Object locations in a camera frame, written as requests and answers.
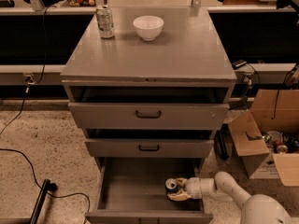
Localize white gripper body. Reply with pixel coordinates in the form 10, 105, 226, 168
184, 177, 202, 200

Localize blue pepsi can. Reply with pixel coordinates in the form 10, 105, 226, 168
164, 178, 178, 193

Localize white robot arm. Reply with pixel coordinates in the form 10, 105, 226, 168
165, 172, 292, 224

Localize bottom grey open drawer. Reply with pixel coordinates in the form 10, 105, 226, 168
86, 158, 213, 224

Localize grey drawer cabinet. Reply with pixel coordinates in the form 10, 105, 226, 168
60, 6, 238, 173

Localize middle grey drawer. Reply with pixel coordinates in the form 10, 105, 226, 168
85, 139, 214, 158

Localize top grey drawer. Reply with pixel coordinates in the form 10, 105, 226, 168
68, 103, 228, 130

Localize silver green soda can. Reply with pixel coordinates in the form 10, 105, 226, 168
95, 5, 114, 38

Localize cans in cardboard box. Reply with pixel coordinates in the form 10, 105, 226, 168
262, 131, 299, 154

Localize cardboard box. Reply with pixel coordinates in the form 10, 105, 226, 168
228, 90, 299, 187

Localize small black device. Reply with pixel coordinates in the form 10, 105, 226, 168
232, 60, 247, 70

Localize black metal floor stand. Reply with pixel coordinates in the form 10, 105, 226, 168
29, 179, 57, 224

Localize white bowl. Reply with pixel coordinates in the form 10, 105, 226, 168
133, 16, 164, 41

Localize black floor cable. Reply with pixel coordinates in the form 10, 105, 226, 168
0, 84, 92, 213

